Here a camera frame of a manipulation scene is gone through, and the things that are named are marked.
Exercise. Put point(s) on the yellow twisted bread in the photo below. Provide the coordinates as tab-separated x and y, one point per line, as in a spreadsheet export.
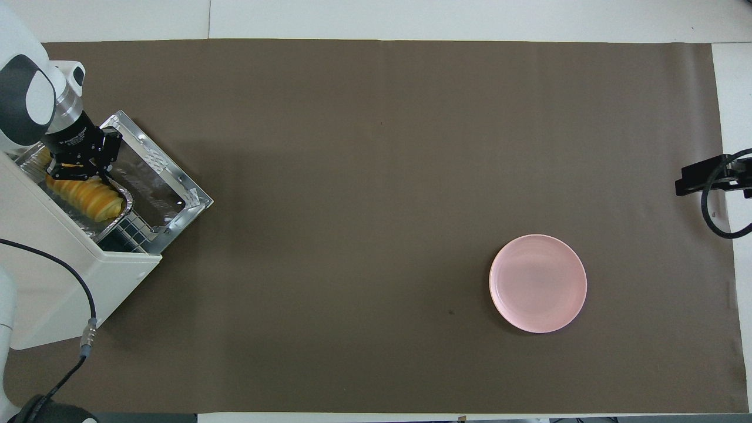
94	200

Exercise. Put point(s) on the glass oven door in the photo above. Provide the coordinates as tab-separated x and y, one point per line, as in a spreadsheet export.
153	188

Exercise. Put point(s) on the white toaster oven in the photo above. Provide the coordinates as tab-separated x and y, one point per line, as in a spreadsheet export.
53	282

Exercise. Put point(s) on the brown table mat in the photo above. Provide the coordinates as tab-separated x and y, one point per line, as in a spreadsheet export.
352	235

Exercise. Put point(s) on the aluminium foil tray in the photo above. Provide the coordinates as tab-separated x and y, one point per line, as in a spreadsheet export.
32	163

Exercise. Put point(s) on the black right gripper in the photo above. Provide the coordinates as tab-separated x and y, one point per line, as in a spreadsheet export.
729	170

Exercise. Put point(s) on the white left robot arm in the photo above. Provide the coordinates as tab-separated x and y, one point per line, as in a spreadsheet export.
14	35

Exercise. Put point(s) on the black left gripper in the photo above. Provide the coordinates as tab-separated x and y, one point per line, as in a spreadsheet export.
73	141

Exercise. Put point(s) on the pink plate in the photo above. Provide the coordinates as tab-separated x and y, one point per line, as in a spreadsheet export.
537	282

